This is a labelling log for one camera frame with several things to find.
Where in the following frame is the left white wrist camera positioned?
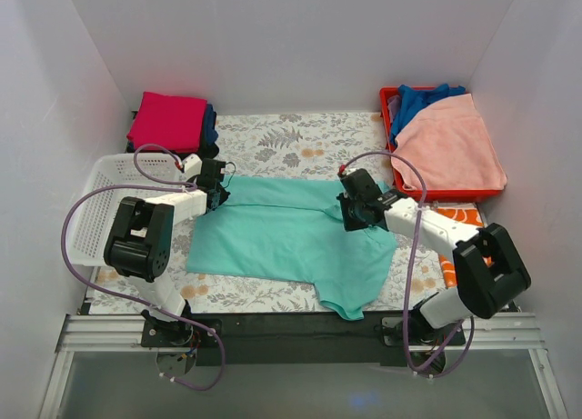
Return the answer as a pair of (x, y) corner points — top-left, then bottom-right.
(178, 154), (203, 176)

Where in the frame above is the orange floral towel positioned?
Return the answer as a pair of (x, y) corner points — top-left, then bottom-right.
(431, 202), (484, 289)

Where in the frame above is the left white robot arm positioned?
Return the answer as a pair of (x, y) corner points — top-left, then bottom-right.
(104, 159), (229, 346)

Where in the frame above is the black folded t shirt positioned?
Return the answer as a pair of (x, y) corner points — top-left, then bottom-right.
(144, 144), (219, 160)

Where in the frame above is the blue folded t shirt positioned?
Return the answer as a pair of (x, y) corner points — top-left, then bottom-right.
(200, 103), (218, 147)

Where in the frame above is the white plastic basket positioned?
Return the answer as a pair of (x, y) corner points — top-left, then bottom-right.
(66, 153), (195, 267)

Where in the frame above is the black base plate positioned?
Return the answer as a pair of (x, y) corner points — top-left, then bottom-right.
(140, 309), (467, 368)

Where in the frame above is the blue crumpled t shirt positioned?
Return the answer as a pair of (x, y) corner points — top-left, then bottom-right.
(389, 84), (467, 145)

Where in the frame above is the teal t shirt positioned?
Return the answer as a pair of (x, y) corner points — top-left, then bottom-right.
(186, 176), (397, 321)

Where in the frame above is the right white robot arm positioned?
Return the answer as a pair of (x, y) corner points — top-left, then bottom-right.
(337, 167), (531, 344)

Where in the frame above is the pink towel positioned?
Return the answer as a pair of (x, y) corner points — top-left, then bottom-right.
(391, 94), (507, 191)

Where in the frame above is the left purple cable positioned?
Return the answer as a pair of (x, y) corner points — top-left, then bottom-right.
(61, 144), (227, 392)

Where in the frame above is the magenta folded t shirt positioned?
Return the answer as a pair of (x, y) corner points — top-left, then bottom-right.
(126, 92), (207, 153)

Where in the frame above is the floral table mat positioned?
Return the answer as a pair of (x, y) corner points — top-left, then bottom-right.
(85, 113), (444, 315)

